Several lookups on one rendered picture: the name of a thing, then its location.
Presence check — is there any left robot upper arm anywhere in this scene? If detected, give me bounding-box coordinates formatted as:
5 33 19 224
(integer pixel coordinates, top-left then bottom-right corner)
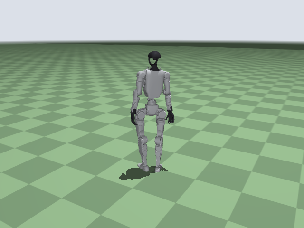
136 70 146 96

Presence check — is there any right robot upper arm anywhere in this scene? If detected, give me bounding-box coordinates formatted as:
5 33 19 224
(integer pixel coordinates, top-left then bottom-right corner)
163 71 170 95

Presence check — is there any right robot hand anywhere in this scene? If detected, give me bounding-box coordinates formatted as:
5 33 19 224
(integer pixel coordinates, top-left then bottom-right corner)
166 106 174 124

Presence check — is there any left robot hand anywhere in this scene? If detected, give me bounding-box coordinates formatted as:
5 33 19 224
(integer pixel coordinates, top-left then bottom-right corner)
131 109 137 125

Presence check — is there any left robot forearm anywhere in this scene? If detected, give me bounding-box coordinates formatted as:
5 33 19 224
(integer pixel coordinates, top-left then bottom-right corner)
130 89 140 112

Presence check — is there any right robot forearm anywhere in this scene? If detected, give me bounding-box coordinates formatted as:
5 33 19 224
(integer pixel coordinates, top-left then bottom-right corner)
165 93 172 110

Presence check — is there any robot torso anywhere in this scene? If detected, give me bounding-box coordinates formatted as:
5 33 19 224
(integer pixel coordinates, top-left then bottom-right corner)
143 67 164 116

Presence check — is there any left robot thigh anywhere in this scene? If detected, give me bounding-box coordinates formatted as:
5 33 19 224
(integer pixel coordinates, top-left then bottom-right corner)
135 108 148 145

